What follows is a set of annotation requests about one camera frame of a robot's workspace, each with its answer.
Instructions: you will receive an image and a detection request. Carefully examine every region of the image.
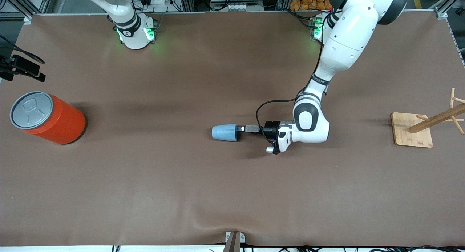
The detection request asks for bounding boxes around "white power strip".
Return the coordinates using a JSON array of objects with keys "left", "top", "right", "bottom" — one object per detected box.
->
[{"left": 211, "top": 3, "right": 264, "bottom": 12}]

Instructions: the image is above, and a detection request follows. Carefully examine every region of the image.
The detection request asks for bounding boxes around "orange snack bag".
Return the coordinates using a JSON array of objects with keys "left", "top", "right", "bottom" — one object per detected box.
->
[{"left": 290, "top": 0, "right": 333, "bottom": 11}]

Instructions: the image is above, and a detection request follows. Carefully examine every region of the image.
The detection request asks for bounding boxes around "wooden cup rack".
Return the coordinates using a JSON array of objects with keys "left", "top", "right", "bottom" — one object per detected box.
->
[{"left": 391, "top": 88, "right": 465, "bottom": 148}]

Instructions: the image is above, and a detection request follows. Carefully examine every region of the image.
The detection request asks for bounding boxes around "orange can with grey lid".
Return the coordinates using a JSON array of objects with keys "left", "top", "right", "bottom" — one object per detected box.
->
[{"left": 10, "top": 91, "right": 87, "bottom": 145}]

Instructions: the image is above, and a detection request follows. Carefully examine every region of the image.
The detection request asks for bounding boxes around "light blue plastic cup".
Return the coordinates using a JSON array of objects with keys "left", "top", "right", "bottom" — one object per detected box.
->
[{"left": 212, "top": 124, "right": 239, "bottom": 142}]

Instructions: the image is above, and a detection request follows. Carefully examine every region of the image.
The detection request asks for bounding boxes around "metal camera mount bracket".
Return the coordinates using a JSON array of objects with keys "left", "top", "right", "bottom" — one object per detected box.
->
[{"left": 222, "top": 231, "right": 246, "bottom": 252}]

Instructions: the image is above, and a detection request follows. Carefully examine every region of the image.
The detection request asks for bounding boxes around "brown table mat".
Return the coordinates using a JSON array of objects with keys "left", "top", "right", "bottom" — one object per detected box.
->
[{"left": 0, "top": 10, "right": 465, "bottom": 247}]

